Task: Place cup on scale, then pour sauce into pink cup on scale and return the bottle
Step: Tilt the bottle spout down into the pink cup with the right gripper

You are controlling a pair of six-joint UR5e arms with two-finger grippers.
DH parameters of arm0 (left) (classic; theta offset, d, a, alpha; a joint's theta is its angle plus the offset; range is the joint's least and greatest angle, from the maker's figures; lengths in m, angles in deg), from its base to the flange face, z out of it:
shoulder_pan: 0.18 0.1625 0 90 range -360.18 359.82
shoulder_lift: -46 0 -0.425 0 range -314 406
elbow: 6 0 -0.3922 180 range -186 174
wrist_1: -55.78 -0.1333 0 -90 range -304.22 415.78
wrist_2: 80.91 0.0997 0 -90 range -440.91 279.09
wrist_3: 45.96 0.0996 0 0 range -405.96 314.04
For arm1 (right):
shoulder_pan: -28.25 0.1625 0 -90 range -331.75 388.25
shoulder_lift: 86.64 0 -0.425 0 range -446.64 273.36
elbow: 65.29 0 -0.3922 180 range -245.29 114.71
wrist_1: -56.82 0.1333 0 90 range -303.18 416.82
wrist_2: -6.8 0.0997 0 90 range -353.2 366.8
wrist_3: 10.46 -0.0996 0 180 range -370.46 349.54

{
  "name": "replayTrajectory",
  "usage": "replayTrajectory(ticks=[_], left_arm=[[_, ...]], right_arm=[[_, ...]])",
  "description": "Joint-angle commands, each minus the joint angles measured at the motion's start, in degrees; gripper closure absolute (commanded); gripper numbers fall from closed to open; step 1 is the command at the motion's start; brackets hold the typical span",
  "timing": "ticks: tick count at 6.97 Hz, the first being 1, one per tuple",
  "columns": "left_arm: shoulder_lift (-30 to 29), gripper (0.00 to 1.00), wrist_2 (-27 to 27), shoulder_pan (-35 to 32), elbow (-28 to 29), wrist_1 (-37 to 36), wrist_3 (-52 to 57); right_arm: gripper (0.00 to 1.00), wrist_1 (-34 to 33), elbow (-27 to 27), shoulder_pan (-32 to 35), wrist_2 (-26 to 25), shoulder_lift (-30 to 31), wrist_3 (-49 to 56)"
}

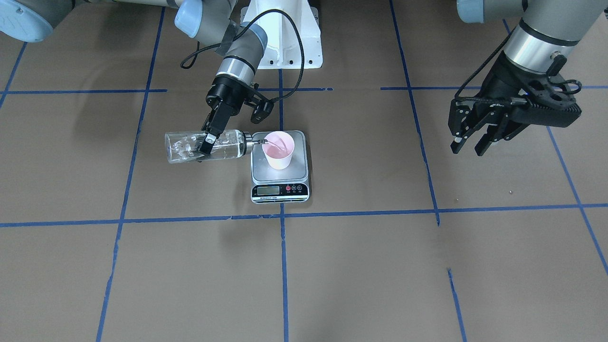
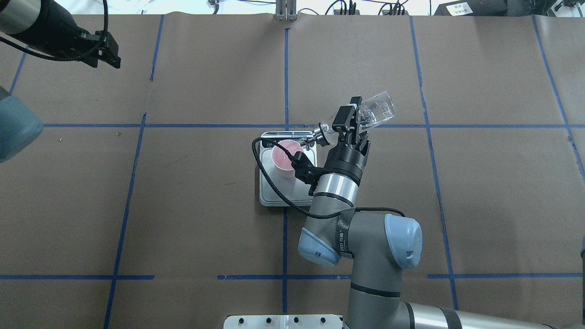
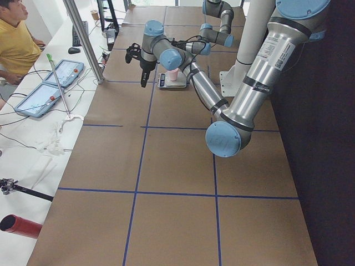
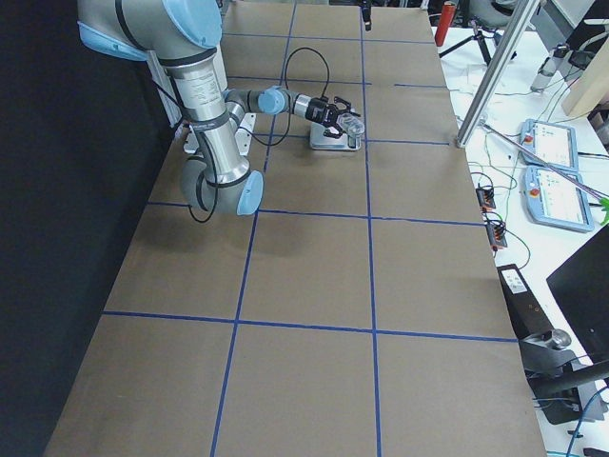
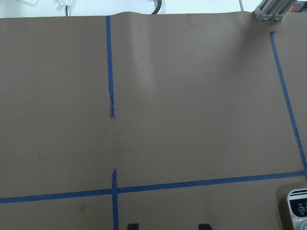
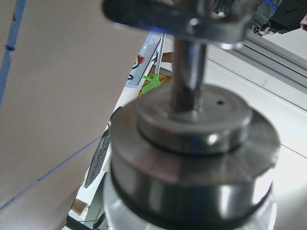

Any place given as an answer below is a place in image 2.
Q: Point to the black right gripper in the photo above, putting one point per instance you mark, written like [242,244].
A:
[346,162]

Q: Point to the glass sauce bottle metal spout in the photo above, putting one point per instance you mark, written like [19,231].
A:
[379,109]

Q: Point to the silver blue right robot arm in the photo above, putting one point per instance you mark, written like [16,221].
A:
[382,242]

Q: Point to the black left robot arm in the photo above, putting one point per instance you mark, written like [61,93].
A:
[44,29]

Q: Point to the grey digital kitchen scale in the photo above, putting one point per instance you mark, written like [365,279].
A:
[295,190]

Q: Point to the orange black connector strip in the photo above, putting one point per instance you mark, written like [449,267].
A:
[367,7]

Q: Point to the black box white label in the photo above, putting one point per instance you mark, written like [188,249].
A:
[472,8]

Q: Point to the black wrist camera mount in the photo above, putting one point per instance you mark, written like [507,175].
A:
[304,169]

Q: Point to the aluminium frame post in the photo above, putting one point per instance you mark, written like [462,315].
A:
[286,10]

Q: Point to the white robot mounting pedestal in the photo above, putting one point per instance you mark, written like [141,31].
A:
[282,321]

